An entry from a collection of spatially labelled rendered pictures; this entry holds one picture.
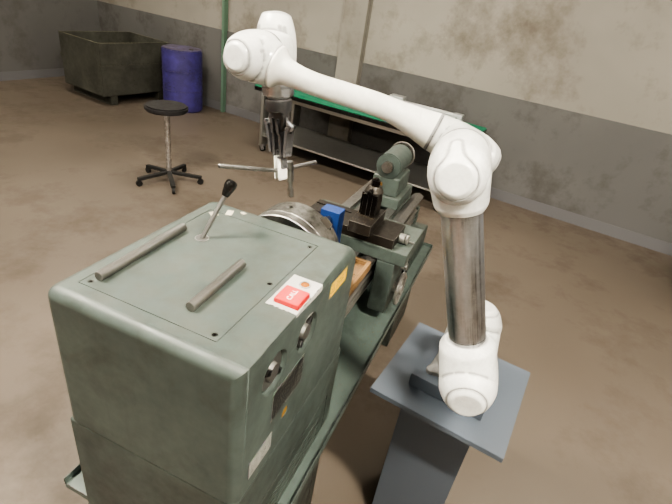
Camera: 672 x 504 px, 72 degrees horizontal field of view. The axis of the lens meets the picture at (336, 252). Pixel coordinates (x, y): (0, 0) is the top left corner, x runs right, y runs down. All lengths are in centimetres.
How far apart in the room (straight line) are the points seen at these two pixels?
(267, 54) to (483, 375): 96
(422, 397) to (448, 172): 83
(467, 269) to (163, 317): 70
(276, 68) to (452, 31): 448
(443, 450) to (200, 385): 104
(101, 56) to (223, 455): 646
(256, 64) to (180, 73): 588
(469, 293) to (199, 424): 69
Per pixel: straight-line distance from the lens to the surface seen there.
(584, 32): 530
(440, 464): 181
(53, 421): 255
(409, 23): 572
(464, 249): 114
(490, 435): 159
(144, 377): 103
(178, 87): 704
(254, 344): 91
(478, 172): 103
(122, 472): 137
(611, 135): 535
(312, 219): 144
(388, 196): 252
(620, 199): 549
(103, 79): 719
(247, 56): 113
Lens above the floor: 186
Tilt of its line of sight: 30 degrees down
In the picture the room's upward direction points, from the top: 9 degrees clockwise
